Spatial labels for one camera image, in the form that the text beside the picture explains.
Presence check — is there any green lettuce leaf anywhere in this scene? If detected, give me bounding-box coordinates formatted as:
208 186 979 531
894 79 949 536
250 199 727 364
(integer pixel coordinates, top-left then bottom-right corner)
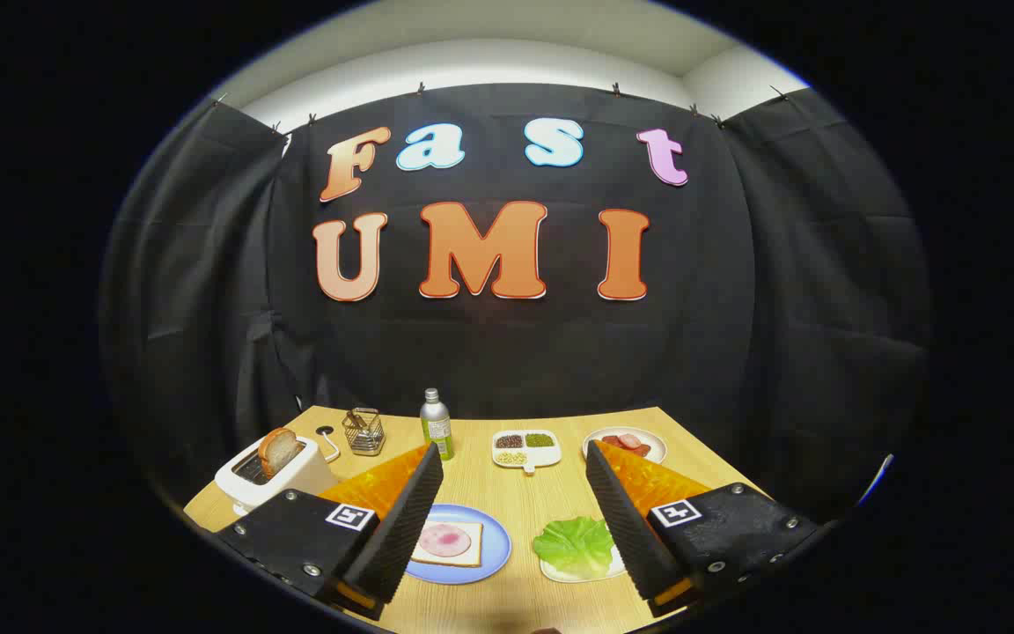
532 517 618 579

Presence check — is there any white divided dish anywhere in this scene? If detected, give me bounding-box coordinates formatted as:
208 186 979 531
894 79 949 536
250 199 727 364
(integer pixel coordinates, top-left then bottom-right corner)
491 429 562 475

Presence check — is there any pink ham slice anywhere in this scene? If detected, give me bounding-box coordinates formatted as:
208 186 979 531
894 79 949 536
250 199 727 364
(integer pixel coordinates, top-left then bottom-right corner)
420 524 473 557

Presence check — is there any white toaster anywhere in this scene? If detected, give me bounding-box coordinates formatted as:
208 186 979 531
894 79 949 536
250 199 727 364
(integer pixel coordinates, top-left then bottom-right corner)
215 434 341 516

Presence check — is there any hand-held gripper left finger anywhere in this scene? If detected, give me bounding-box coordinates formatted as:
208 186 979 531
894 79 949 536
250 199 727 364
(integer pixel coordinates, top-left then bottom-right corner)
215 443 445 622

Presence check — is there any white round plate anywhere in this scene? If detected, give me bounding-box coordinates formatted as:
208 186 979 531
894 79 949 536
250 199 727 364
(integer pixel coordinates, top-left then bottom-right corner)
582 426 668 466

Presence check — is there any blue plate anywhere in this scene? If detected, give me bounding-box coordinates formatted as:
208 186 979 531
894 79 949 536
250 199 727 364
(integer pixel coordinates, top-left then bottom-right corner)
404 504 512 585

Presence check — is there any toasted bread slice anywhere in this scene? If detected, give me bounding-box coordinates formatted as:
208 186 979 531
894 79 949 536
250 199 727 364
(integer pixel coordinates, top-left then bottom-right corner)
259 428 304 481

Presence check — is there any white bread slice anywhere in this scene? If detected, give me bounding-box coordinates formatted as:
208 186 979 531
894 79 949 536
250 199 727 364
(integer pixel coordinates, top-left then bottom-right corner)
410 520 484 568

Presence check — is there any wire mesh utensil holder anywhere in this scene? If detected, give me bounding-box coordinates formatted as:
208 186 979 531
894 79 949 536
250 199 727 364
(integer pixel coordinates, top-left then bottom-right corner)
342 408 386 456

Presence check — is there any white square plate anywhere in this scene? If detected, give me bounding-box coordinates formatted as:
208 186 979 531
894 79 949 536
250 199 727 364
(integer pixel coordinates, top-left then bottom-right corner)
540 544 629 584

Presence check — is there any green metal bottle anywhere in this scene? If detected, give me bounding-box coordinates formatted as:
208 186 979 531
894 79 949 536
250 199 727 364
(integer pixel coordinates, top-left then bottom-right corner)
420 388 455 461

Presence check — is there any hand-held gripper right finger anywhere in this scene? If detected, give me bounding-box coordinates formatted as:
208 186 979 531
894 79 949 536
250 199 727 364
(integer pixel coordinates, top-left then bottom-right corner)
584 439 820 617

